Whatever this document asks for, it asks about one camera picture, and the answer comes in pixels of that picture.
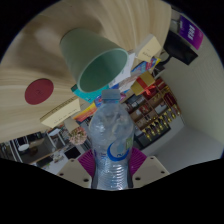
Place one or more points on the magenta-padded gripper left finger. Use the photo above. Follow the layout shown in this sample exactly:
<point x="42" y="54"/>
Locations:
<point x="73" y="173"/>

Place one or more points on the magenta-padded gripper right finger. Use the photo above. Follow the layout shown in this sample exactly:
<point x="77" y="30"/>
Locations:
<point x="150" y="171"/>

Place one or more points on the clear plastic water bottle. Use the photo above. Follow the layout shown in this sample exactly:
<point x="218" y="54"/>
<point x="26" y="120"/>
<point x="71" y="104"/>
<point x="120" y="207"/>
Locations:
<point x="111" y="140"/>

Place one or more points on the potted pink flowers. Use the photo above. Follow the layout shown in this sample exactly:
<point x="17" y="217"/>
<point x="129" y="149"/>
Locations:
<point x="78" y="136"/>

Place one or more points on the wooden shelf unit with trophies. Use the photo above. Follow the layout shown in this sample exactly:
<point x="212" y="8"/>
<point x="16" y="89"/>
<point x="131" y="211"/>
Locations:
<point x="153" y="116"/>

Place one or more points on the orange book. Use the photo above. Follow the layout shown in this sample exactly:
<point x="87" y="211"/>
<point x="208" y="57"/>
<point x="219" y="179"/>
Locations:
<point x="85" y="112"/>

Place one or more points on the teal book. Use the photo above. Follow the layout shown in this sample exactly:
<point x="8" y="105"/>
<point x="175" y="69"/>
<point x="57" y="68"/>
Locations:
<point x="85" y="95"/>

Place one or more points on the yellow gift box red ribbon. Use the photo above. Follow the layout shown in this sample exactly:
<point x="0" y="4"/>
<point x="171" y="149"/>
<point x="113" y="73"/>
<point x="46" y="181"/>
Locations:
<point x="142" y="83"/>

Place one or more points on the flat round red coaster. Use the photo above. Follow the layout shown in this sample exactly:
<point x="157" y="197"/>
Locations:
<point x="39" y="91"/>

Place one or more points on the blue printed book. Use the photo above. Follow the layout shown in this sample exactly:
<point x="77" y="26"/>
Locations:
<point x="145" y="65"/>

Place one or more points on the beige book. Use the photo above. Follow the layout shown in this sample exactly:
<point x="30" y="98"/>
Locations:
<point x="148" y="49"/>

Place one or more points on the pale green cup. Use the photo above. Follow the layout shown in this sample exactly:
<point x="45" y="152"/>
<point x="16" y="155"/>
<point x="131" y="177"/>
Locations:
<point x="80" y="50"/>

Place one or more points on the black office chair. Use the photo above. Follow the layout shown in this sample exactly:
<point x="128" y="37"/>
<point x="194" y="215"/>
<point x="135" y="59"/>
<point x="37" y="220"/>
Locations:
<point x="180" y="48"/>

